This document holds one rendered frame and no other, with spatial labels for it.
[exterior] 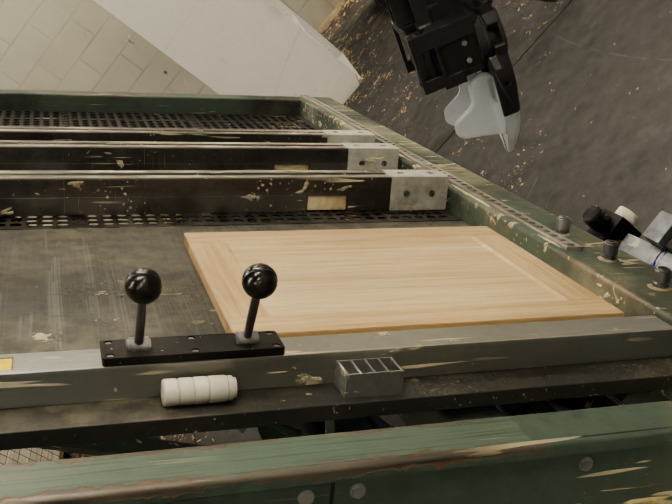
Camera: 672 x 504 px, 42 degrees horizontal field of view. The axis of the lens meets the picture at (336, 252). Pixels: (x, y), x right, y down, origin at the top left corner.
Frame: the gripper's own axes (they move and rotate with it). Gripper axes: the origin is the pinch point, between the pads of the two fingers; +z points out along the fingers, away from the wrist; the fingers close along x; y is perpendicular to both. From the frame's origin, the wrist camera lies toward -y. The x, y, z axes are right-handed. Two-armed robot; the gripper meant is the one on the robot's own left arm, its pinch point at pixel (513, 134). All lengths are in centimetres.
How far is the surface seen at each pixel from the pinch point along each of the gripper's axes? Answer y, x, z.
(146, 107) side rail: 63, -190, 39
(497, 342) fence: 6.7, -9.8, 30.3
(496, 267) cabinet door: -1, -43, 43
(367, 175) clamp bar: 11, -83, 38
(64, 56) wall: 159, -551, 90
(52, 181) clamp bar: 64, -75, 11
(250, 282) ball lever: 29.4, -3.8, 5.9
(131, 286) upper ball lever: 40.0, -2.3, 0.3
